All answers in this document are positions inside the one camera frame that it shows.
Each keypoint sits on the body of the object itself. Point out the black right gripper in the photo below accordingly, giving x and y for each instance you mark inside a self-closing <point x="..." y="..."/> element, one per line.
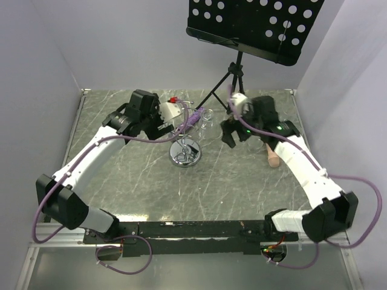
<point x="228" y="127"/>

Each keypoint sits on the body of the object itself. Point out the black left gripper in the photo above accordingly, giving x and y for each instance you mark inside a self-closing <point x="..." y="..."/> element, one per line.
<point x="153" y="132"/>

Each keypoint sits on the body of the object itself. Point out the chrome wine glass rack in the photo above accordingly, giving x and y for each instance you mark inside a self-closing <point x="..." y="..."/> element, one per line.
<point x="185" y="150"/>

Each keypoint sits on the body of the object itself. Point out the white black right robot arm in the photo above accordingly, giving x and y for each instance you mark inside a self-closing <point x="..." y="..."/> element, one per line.
<point x="332" y="210"/>

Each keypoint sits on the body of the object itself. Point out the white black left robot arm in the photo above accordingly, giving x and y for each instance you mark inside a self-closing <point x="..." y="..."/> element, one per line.
<point x="59" y="194"/>

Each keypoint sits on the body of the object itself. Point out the purple glitter microphone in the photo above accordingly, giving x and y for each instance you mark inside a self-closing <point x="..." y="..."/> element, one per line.
<point x="194" y="118"/>

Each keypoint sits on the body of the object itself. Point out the beige wooden rolling pin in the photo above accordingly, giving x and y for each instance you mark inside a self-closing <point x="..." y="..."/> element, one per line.
<point x="273" y="158"/>

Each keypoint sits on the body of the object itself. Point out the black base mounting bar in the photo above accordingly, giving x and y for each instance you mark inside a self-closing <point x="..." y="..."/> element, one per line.
<point x="191" y="237"/>

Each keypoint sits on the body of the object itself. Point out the black music stand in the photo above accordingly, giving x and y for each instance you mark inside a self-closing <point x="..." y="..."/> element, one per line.
<point x="272" y="30"/>

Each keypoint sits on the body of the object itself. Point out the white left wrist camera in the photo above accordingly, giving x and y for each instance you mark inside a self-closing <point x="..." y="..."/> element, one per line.
<point x="170" y="109"/>

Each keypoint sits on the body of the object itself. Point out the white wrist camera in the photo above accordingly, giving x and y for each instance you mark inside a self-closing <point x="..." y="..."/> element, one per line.
<point x="239" y="103"/>
<point x="170" y="109"/>

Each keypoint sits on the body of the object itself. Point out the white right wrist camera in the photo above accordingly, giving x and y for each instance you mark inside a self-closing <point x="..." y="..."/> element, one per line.
<point x="239" y="103"/>

